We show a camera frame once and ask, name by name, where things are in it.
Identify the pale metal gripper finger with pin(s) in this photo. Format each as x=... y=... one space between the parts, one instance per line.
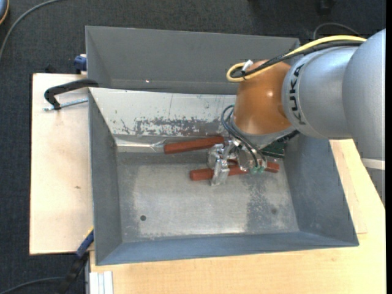
x=217 y=154
x=221 y=173

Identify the red-brown flat block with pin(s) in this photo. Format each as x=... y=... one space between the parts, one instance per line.
x=190 y=145
x=200 y=174

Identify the dark green flat block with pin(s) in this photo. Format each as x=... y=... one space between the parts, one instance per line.
x=275 y=150

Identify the grey metal bin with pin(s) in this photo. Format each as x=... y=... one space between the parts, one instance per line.
x=190 y=201

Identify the pale wood flat board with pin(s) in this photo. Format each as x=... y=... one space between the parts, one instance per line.
x=58 y=170

